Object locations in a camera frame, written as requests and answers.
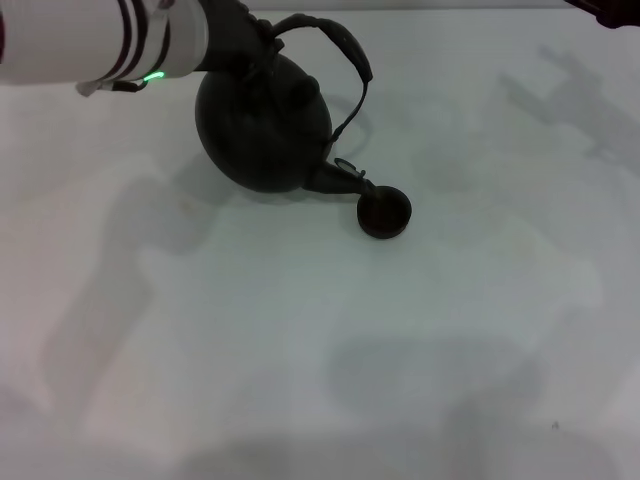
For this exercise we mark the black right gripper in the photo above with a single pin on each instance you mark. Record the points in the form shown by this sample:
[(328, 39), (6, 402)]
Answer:
[(615, 12)]

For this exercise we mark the small dark teacup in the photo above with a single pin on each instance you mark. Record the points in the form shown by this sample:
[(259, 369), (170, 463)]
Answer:
[(385, 215)]

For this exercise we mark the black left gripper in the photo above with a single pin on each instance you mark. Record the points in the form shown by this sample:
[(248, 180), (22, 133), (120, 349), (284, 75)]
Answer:
[(227, 35)]

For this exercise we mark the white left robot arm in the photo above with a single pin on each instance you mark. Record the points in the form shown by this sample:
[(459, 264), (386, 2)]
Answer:
[(75, 40)]

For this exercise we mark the black round teapot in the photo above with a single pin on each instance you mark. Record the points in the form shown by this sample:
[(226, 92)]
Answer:
[(260, 130)]

